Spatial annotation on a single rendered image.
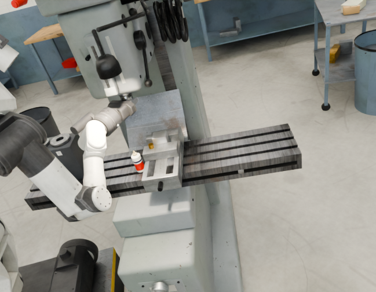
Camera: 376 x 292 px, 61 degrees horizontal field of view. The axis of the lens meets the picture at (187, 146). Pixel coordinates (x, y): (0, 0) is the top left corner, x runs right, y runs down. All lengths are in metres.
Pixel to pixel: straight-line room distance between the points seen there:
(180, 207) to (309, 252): 1.07
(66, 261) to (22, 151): 0.89
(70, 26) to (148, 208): 0.75
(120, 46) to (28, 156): 0.46
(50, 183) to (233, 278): 1.20
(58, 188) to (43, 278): 0.89
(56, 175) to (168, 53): 0.89
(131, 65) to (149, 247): 0.74
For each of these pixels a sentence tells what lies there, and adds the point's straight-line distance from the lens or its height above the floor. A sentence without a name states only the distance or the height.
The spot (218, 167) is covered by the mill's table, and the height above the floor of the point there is 0.92.
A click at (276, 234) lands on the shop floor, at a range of 2.24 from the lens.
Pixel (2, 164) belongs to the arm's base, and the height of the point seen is 1.40.
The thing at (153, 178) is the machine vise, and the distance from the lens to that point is 1.26.
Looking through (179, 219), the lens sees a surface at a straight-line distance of 1.35.
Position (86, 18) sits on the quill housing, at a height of 1.60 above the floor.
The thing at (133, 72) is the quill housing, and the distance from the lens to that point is 1.16.
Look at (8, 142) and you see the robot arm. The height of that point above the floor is 1.43.
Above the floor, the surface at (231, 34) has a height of 0.26.
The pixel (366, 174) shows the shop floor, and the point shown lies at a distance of 2.66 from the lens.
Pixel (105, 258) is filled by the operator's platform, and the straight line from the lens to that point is 1.90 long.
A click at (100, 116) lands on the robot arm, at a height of 1.28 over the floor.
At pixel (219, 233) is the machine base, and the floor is 0.20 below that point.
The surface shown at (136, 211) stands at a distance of 1.38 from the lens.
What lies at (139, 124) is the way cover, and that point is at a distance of 1.72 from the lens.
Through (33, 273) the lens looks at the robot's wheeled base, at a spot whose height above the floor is 0.57.
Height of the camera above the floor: 1.78
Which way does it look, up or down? 35 degrees down
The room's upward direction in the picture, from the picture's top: 16 degrees counter-clockwise
